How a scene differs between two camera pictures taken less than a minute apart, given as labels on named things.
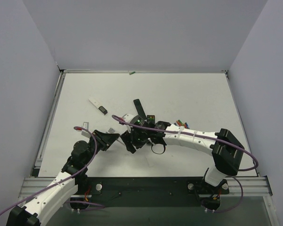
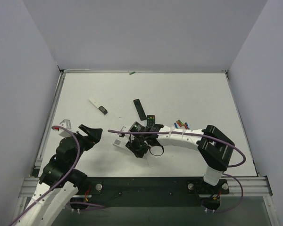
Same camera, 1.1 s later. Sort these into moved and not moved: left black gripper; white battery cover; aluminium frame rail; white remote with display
Moved: left black gripper
Not moved: aluminium frame rail; white battery cover; white remote with display
